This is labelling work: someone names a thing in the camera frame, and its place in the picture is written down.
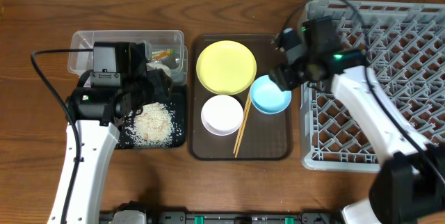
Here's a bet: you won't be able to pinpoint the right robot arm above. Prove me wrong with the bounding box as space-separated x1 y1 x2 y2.
269 49 444 223

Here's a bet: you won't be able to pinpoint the yellow plate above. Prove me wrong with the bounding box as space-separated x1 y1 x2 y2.
196 40 257 95

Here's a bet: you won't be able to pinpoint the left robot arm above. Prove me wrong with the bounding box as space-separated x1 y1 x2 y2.
48 69 172 223

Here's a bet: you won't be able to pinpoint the rice and nuts leftovers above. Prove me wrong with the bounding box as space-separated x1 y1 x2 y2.
121 102 185 149

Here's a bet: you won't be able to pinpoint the clear plastic bin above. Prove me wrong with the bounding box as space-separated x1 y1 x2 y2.
70 30 188 86

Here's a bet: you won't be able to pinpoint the light blue bowl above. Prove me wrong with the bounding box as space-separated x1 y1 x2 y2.
250 75 292 115

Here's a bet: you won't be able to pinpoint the black rectangular tray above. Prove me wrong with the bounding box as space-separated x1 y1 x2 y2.
115 86 187 150

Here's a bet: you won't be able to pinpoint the grey dishwasher rack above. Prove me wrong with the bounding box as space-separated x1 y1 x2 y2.
300 0 444 173

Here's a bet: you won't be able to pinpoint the crumpled white tissue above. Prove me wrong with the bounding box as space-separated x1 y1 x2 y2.
146 62 171 77

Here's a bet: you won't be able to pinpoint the yellow green snack wrapper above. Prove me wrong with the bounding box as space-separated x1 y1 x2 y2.
152 49 175 61

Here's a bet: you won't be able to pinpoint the white bowl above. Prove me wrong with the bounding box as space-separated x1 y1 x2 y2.
200 95 244 136

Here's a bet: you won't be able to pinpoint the brown serving tray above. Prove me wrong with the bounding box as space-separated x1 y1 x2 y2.
188 34 293 161

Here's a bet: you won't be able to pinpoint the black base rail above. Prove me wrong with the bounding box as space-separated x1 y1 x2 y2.
99 201 343 224

